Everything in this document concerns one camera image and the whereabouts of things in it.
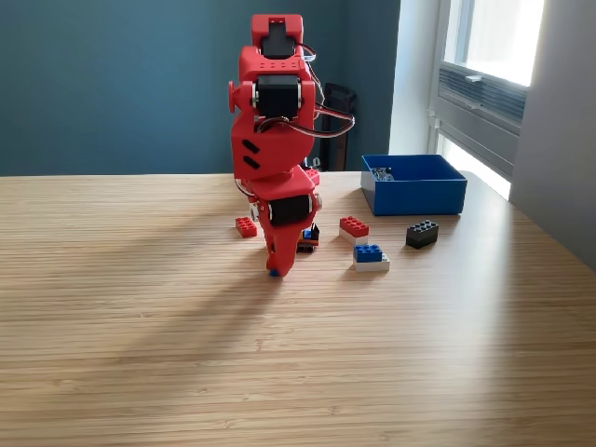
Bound black brick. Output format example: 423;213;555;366
405;219;440;251

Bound blue plastic bin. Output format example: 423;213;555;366
360;154;468;217

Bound red and white brick stack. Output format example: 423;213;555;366
338;215;371;247

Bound small yellow toy digger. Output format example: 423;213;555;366
296;222;321;255

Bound white window frame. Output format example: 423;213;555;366
427;0;546;181

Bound blue and white brick stack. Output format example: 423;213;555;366
352;243;392;273

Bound grey window vent grille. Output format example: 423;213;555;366
437;63;530;125

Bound black folded stand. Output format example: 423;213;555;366
318;82;359;172

